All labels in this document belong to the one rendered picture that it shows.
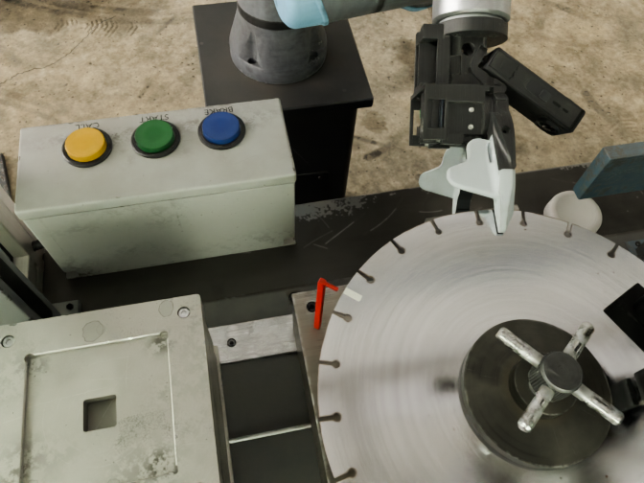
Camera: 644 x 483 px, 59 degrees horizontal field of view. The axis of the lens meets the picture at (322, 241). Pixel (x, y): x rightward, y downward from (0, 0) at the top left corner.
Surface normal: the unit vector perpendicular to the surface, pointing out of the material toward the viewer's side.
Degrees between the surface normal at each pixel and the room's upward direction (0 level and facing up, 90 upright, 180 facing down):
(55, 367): 0
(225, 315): 0
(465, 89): 34
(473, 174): 1
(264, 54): 73
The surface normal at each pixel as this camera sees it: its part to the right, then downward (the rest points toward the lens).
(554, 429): 0.06, -0.41
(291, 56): 0.30, 0.65
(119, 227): 0.20, 0.86
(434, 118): 0.04, 0.08
